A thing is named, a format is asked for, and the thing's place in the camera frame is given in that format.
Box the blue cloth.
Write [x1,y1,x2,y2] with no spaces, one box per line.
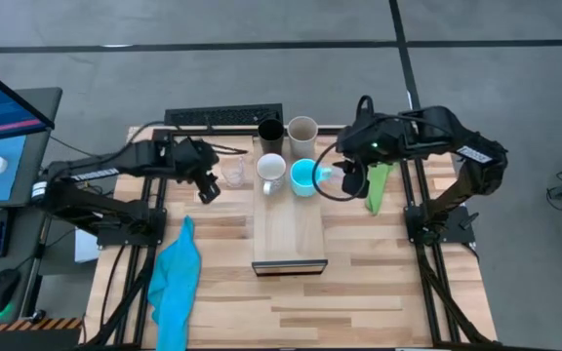
[146,215,203,351]

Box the white box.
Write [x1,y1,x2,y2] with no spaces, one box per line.
[73,226,102,264]

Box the grey patterned red-rimmed mug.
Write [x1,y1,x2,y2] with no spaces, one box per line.
[255,152,288,197]

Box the tall black cup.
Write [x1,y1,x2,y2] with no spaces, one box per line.
[257,116,286,156]

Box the black computer mouse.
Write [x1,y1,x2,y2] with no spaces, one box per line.
[0,267,21,317]

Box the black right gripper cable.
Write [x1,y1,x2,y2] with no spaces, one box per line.
[311,95,376,203]

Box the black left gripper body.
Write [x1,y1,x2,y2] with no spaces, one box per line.
[173,137,220,176]

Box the beige cup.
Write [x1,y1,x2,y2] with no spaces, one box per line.
[287,115,320,160]

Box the grey desk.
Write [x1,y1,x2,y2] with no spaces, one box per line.
[0,86,63,337]

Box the green cloth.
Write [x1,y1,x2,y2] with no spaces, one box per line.
[362,162,395,216]

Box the wooden cutting board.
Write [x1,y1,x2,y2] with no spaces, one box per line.
[250,124,330,278]

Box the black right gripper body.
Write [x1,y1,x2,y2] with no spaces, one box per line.
[337,116,409,167]

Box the clear glass cup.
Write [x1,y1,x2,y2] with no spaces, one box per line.
[320,163,348,189]
[220,154,249,189]

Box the black aluminium table frame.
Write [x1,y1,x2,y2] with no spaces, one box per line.
[80,124,495,351]

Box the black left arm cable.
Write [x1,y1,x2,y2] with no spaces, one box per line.
[114,120,168,153]

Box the orange black hazard strip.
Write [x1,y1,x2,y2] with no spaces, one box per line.
[0,317,85,333]

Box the teal mug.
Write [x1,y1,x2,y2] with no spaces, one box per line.
[289,158,334,199]

